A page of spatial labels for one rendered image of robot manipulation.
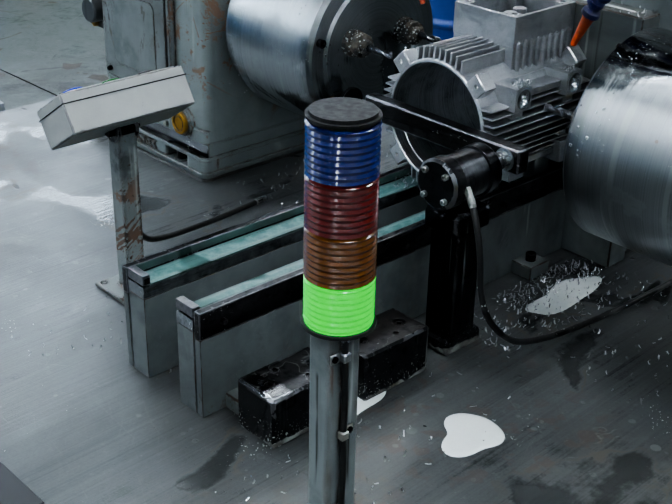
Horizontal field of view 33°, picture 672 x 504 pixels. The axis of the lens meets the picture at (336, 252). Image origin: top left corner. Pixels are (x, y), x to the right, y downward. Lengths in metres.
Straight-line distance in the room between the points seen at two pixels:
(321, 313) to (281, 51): 0.73
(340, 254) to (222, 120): 0.90
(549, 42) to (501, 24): 0.08
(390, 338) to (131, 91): 0.42
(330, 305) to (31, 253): 0.76
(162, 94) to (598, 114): 0.51
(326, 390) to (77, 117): 0.51
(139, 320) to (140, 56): 0.66
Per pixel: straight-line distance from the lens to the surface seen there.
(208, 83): 1.75
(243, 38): 1.66
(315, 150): 0.87
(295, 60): 1.58
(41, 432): 1.25
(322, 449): 1.02
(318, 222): 0.89
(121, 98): 1.37
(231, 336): 1.22
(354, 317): 0.93
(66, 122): 1.34
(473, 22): 1.48
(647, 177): 1.24
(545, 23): 1.48
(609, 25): 1.50
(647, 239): 1.28
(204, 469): 1.18
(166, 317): 1.29
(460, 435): 1.23
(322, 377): 0.98
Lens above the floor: 1.52
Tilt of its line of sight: 27 degrees down
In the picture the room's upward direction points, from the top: 1 degrees clockwise
